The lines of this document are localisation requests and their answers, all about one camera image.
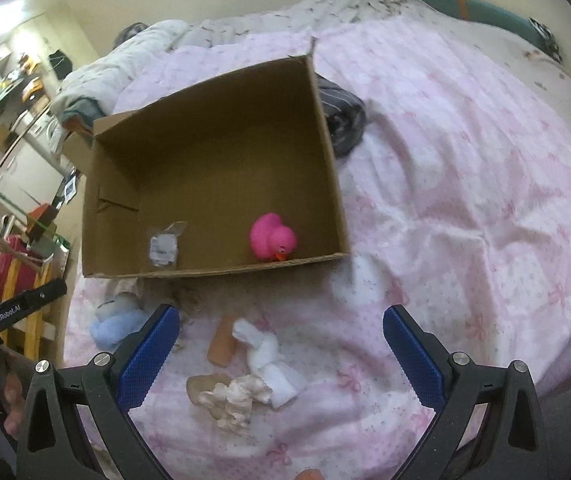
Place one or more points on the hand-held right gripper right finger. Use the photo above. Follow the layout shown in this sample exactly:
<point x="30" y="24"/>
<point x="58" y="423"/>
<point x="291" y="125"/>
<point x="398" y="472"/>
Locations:
<point x="413" y="355"/>

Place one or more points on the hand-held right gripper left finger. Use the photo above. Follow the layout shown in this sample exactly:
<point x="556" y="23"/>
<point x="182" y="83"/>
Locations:
<point x="150" y="355"/>

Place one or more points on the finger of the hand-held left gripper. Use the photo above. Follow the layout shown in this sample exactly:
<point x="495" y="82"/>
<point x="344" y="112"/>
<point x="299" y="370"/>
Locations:
<point x="51" y="291"/>

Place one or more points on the light blue plush toy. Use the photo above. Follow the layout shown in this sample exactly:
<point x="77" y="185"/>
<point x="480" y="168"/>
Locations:
<point x="112" y="322"/>

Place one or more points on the orange foam cylinder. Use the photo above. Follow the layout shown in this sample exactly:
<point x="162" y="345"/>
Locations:
<point x="221" y="341"/>

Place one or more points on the cream ruffled scrunchie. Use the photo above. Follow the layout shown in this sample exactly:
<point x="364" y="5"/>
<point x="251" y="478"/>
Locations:
<point x="233" y="402"/>

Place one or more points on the white knotted cloth toy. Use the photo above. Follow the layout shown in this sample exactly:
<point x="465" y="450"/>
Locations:
<point x="265" y="352"/>

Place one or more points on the brown cardboard box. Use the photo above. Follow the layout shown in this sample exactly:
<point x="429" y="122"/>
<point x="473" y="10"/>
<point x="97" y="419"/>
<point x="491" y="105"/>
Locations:
<point x="205" y="160"/>

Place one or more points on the tan soft pad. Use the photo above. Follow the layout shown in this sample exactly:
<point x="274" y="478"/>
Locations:
<point x="203" y="384"/>

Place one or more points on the yellow wooden rack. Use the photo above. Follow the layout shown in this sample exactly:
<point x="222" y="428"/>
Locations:
<point x="40" y="327"/>

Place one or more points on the red suitcase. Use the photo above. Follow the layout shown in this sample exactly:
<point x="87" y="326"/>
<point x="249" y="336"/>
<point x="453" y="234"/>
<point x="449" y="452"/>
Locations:
<point x="7" y="270"/>

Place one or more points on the white paper sheet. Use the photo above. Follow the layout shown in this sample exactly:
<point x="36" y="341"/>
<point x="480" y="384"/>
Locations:
<point x="69" y="190"/>

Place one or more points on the small orange object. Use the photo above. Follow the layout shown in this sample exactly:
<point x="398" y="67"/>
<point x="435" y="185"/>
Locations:
<point x="309" y="475"/>

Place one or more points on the pink rubber duck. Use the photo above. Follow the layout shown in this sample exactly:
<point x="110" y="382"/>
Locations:
<point x="271" y="238"/>

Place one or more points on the pink bow-print blanket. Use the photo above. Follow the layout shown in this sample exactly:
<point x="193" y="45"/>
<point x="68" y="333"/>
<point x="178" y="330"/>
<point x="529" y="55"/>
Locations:
<point x="465" y="185"/>

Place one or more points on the black hanging bag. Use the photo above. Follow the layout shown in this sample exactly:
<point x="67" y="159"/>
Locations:
<point x="61" y="62"/>

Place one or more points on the white patterned duvet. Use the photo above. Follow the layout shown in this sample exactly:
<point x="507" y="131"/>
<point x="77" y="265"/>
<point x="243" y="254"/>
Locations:
<point x="130" y="57"/>

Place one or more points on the dark striped cloth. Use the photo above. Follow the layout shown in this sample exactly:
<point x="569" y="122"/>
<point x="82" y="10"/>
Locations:
<point x="343" y="115"/>

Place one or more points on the dark grey pillow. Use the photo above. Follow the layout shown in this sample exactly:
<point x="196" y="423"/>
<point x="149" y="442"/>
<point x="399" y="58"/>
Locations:
<point x="133" y="34"/>

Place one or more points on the black-white checked cloth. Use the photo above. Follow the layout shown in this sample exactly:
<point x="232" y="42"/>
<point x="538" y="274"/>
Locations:
<point x="548" y="40"/>

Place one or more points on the teal headboard cushion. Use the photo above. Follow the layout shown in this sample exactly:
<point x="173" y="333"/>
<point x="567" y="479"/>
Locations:
<point x="485" y="10"/>

